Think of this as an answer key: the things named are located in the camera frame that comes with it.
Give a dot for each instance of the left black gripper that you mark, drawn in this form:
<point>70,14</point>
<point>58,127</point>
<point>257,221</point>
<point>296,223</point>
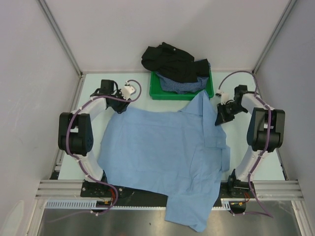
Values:
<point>122,107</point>

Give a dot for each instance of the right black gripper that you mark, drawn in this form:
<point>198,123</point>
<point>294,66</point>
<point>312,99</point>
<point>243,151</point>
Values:
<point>222,116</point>

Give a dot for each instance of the light blue long sleeve shirt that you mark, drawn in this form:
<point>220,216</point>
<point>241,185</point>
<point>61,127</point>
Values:
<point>179,154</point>

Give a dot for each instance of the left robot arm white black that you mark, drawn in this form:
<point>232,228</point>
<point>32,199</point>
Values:
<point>75,135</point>

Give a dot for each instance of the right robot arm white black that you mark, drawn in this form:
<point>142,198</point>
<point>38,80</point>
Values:
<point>265,134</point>

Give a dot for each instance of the black long sleeve shirt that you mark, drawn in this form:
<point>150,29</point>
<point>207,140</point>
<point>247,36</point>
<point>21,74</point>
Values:
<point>153,53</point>

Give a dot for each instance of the green plastic bin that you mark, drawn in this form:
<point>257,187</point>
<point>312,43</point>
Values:
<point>156,92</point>

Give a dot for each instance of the dark blue checked shirt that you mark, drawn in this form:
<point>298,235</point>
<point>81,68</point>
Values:
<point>182,84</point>

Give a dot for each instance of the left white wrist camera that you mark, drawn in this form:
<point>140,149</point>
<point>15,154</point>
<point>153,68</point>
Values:
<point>128,90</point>

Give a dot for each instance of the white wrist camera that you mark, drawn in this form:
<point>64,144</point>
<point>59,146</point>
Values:
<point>128,90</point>
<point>224,97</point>

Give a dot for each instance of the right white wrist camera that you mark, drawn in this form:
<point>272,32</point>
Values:
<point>224,97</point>

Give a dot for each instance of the left aluminium corner post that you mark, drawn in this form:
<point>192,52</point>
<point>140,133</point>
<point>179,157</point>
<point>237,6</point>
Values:
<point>58,33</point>

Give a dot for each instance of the aluminium corner post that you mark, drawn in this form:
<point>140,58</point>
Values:
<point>58,33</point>
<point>275,33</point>

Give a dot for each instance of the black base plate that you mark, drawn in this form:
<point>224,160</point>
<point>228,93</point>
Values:
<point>129,197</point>

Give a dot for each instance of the aluminium frame rail front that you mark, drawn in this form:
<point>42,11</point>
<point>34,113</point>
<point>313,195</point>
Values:
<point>266,190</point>

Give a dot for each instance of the white slotted cable duct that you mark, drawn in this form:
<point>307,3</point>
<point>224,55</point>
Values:
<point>68,204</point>

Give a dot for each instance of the right aluminium corner post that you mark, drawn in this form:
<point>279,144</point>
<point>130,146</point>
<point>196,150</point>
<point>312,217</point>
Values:
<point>275,33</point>

